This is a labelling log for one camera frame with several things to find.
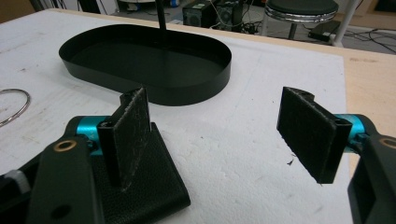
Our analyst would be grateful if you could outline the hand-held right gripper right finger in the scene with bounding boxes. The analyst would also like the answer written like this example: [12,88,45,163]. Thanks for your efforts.
[276,86,353,185]

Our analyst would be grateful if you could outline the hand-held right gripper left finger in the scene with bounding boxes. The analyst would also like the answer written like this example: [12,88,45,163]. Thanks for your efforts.
[96,87,153,191]

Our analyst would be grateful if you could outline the black leather wallet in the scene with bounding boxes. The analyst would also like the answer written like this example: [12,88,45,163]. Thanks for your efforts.
[90,121,191,224]

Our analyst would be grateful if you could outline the black oval tray with hanger stand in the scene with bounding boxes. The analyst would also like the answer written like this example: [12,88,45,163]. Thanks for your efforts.
[58,0,233,106]

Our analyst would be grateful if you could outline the key ring with coloured tags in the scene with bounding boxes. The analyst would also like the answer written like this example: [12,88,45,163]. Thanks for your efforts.
[0,88,32,128]

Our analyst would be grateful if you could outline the white foam mat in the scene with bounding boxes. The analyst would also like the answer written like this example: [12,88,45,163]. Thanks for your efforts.
[0,8,356,224]

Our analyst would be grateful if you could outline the black box on floor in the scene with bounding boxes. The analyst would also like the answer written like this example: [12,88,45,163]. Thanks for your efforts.
[307,21,342,43]

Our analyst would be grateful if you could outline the white table leg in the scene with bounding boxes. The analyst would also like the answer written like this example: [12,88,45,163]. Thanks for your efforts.
[331,0,360,48]

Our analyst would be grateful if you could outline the black round stool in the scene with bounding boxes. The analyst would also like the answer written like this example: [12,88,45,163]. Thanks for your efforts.
[264,0,340,40]

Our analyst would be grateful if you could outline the black computer tower green label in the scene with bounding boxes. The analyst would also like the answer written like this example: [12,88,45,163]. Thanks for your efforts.
[181,3,219,29]

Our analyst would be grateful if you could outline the black floor cables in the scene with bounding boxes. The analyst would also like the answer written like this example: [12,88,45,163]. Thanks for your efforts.
[340,27,396,54]

